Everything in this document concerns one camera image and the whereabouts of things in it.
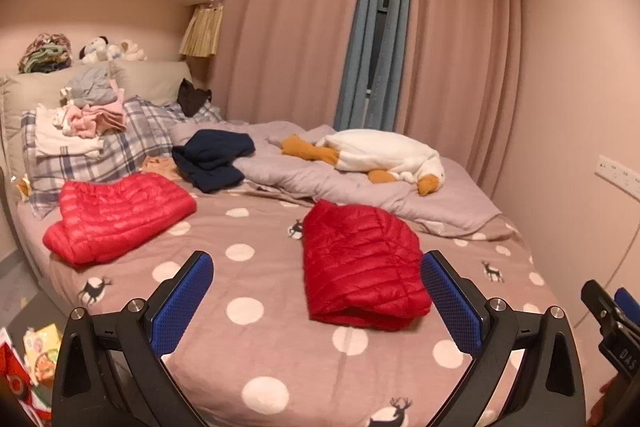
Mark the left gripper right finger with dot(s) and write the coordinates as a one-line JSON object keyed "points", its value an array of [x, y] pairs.
{"points": [[547, 389]]}

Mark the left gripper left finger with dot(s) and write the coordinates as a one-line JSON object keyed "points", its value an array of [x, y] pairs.
{"points": [[87, 390]]}

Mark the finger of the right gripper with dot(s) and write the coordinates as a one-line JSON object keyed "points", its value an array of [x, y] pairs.
{"points": [[628, 305]]}

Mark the red down jacket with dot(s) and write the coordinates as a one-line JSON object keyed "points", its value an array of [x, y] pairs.
{"points": [[362, 268], [101, 222]]}

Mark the pile of pink clothes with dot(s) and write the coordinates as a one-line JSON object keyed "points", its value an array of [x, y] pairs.
{"points": [[91, 121]]}

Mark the polka dot bed sheet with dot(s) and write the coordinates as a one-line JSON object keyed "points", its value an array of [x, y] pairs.
{"points": [[252, 356]]}

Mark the folded red down jacket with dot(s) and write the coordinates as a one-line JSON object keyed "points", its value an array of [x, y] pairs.
{"points": [[101, 222]]}

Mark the light purple quilt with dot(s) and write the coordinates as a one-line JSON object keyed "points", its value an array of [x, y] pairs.
{"points": [[459, 208]]}

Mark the orange beige garment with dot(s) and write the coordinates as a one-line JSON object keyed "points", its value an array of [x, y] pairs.
{"points": [[164, 166]]}

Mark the navy blue garment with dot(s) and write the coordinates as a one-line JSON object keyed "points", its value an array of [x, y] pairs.
{"points": [[206, 160]]}

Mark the white folded garment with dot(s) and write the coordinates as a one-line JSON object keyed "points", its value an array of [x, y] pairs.
{"points": [[51, 141]]}

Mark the plaid pillow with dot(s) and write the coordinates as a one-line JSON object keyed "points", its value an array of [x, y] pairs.
{"points": [[147, 134]]}

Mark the white goose plush toy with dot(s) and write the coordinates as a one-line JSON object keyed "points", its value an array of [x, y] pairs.
{"points": [[382, 155]]}

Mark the pink curtain right panel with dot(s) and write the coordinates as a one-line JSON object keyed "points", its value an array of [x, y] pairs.
{"points": [[460, 81]]}

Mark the pink curtain panel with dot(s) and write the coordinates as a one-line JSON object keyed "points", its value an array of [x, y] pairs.
{"points": [[281, 60], [460, 81]]}

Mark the black small garment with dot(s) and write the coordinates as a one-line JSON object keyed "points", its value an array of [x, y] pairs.
{"points": [[192, 99]]}

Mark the grey folded garment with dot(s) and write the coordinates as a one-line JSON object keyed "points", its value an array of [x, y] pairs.
{"points": [[92, 86]]}

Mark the beige pillow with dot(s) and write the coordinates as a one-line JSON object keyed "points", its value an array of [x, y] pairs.
{"points": [[157, 82]]}

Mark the small plush toys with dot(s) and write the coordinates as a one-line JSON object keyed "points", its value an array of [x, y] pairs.
{"points": [[100, 49]]}

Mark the colourful folded blanket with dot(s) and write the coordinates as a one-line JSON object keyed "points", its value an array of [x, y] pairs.
{"points": [[47, 53]]}

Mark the blue sheer curtain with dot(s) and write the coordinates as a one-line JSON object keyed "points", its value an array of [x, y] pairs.
{"points": [[375, 58]]}

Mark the pink curtain left panel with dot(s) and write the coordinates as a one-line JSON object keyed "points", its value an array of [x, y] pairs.
{"points": [[281, 60]]}

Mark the white wall power strip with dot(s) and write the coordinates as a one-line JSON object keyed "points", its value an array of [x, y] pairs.
{"points": [[627, 180]]}

